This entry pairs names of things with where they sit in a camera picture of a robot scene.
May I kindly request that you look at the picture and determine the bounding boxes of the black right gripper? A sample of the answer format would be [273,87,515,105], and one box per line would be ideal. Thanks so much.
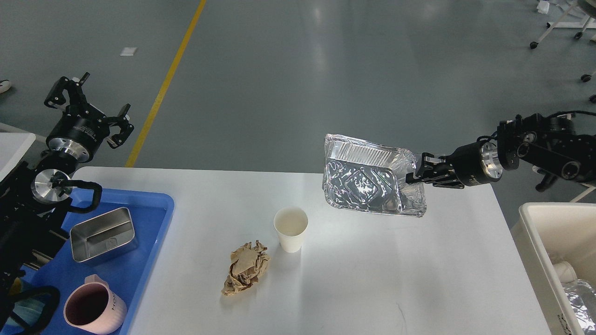
[405,141,504,189]

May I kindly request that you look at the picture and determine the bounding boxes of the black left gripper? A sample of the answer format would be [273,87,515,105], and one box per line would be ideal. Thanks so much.
[43,72,135,163]

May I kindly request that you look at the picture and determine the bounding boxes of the aluminium foil tray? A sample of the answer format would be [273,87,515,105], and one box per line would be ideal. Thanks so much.
[322,134,427,218]

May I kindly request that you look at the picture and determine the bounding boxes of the stainless steel square tray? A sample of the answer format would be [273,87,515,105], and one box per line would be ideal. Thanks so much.
[70,207,139,266]

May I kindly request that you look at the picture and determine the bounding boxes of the white paper cup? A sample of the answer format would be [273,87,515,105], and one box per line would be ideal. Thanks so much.
[274,207,309,253]

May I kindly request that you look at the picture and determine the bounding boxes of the pink plastic mug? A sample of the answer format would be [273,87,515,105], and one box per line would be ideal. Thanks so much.
[62,274,128,335]

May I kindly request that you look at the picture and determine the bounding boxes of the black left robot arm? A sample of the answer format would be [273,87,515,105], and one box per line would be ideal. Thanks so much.
[0,73,134,335]

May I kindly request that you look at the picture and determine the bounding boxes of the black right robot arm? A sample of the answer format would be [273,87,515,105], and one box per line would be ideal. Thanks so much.
[405,110,596,192]

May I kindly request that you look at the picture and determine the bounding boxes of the white side table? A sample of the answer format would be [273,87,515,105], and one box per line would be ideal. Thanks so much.
[0,132,36,181]

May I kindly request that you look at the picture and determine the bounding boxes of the person in dark jeans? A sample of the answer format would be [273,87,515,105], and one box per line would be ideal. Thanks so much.
[0,79,12,94]

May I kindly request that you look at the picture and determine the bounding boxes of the cream plastic bin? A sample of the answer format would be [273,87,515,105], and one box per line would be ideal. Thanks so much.
[511,203,596,335]

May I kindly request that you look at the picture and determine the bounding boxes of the white cup in bin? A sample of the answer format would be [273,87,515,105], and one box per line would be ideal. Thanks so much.
[553,261,577,284]

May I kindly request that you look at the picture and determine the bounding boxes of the blue plastic tray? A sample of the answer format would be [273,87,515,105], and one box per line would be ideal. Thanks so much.
[24,189,174,335]

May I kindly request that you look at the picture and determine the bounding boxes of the crumpled foil in bin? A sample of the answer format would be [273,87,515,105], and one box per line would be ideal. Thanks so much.
[562,279,596,335]

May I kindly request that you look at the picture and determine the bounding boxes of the teal ceramic mug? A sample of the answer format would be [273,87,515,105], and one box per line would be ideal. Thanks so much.
[9,278,47,326]

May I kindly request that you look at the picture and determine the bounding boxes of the crumpled brown paper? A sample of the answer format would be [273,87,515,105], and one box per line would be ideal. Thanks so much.
[221,240,271,295]

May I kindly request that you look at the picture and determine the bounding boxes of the white wheeled frame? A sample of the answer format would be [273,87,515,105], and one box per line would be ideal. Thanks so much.
[510,0,595,111]

